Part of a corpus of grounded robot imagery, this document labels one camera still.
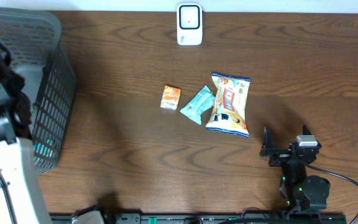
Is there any teal wet wipe packet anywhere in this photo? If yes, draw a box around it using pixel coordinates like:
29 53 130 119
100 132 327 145
180 85 215 125

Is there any orange tissue pack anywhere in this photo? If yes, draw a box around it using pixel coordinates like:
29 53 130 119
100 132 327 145
160 85 181 110

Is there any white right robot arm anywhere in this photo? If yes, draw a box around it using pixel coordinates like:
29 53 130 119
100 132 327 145
260 126 330 216

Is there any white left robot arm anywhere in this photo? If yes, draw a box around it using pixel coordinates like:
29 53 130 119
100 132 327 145
0 43 52 223

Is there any white barcode scanner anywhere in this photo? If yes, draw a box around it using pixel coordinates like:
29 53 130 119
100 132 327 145
177 2 203 46

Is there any grey plastic basket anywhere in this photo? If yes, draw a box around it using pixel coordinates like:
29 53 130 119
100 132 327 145
0 7 76 174

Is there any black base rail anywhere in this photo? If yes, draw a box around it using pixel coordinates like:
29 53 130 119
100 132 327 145
50 211 347 224

